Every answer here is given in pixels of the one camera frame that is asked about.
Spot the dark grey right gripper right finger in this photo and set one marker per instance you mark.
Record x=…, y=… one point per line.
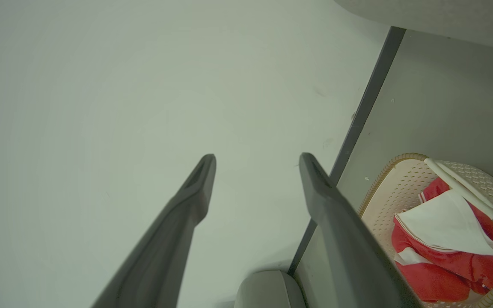
x=357, y=265

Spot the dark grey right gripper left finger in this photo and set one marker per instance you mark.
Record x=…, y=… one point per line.
x=161, y=265

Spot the red and white cloth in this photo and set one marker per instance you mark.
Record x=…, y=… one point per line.
x=435, y=278

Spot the cream perforated laundry basket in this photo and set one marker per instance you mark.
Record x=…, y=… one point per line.
x=383, y=201

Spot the grey rounded robot part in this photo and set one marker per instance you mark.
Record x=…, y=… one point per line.
x=268, y=291

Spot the black baseboard strip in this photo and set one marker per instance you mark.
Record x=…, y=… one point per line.
x=375, y=85

